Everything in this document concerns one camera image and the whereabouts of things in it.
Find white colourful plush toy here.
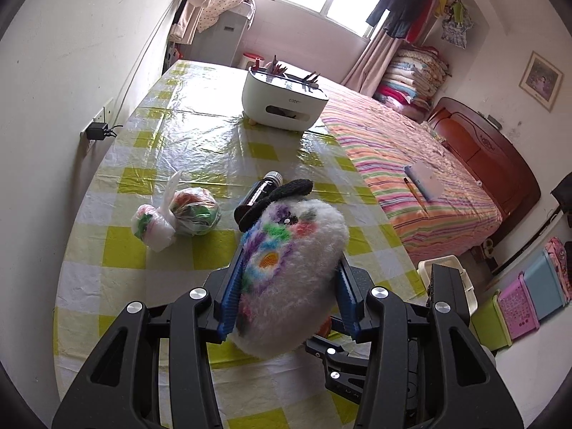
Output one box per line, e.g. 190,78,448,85
230,179,350,359

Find row of hanging clothes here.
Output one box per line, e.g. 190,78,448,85
315,0,448,41

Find yellow checkered tablecloth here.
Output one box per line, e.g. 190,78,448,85
53,59,427,429

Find white tall appliance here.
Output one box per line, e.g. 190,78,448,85
192,11,251,68

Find pink plastic basket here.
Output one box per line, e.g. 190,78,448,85
497,272,541,340

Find small bag of colourful wrappers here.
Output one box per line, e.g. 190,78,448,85
131,172,182,252

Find large bag of colourful wrappers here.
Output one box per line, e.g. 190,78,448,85
172,187,222,237

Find dark brown bottle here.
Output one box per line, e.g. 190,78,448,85
235,171,283,220

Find beige curtain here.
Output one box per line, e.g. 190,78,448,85
342,27,405,97

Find floral cloth bag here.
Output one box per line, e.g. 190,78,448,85
440,11,474,50

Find wooden headboard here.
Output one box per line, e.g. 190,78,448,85
426,96,541,246

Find beige hanging garment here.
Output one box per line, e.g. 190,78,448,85
169,0,215,45

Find pink bag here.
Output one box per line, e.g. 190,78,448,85
543,237,570,273

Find white wall socket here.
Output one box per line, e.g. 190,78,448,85
80,97,115,144

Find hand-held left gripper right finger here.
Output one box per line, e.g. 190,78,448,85
335,259,524,429

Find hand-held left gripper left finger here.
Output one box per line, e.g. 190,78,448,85
51,257,248,429

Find stack of folded quilts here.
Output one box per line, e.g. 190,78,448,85
373,45,452,117

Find bunch of pens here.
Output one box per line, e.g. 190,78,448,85
251,55,322,90

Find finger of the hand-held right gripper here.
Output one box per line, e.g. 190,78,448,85
306,337,374,396
426,263,471,322

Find bed with striped sheet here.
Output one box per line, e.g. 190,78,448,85
319,76,501,265

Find black jacket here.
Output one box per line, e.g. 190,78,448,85
549,174,572,208

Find yellow pencil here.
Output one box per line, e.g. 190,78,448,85
403,178,425,208

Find white plastic bin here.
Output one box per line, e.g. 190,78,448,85
418,255,479,314

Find framed picture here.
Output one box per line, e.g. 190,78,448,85
518,50,564,112

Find blue storage box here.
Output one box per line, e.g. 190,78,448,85
523,248,572,320

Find green storage box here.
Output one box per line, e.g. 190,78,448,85
470,290,513,351

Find white desk organizer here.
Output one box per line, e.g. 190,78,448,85
242,66,330,131

